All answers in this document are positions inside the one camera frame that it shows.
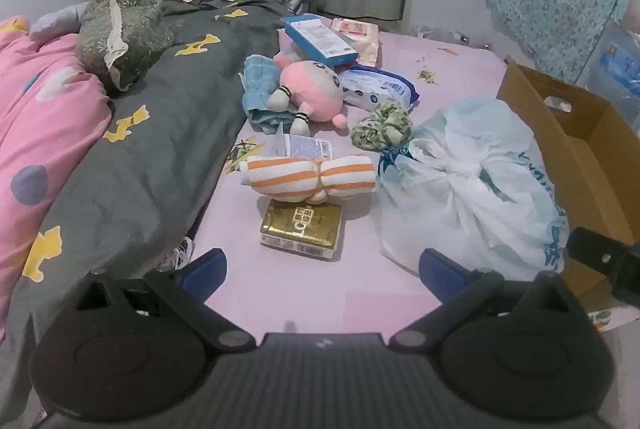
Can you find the orange striped towel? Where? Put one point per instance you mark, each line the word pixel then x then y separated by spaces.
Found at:
pixel 300 179

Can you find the pink bed sheet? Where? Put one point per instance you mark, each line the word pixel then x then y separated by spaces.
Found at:
pixel 320 289

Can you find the green floral pillow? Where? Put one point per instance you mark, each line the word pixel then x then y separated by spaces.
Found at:
pixel 125 34

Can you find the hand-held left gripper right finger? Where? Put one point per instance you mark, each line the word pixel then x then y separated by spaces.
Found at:
pixel 440 274

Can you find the grey quilt with yellow prints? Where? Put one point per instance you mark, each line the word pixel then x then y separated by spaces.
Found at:
pixel 150 149

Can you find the gold foil packet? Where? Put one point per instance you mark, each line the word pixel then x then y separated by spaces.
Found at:
pixel 300 226

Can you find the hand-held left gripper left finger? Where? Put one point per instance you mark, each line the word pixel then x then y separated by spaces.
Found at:
pixel 205 266

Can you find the yogurt cup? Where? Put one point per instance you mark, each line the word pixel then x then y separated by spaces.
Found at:
pixel 305 146

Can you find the blue towel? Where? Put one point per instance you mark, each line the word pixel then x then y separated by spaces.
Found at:
pixel 260 79

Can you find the large water jug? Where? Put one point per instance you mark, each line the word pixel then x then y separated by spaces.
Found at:
pixel 615 69

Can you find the pink plush toy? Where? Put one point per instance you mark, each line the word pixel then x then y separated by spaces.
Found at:
pixel 312 89

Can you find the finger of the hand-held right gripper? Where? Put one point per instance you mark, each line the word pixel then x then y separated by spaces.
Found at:
pixel 600 256

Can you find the light grey pillow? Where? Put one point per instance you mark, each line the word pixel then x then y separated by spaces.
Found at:
pixel 55 21

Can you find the pink dotted quilt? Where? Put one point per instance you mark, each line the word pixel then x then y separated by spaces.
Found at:
pixel 45 119

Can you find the white plastic bag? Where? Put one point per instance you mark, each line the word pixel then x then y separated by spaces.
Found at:
pixel 465 189

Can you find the blue box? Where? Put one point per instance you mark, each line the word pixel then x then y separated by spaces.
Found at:
pixel 320 36

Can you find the green floral cloth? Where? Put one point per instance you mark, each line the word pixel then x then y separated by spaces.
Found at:
pixel 382 126

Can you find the pink wet wipes pack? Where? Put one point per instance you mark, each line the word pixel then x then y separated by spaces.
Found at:
pixel 357 34

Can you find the cardboard box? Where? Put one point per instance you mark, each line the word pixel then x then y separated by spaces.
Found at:
pixel 590 189

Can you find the blue and white wipes pack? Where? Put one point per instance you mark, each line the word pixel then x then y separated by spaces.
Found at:
pixel 375 89

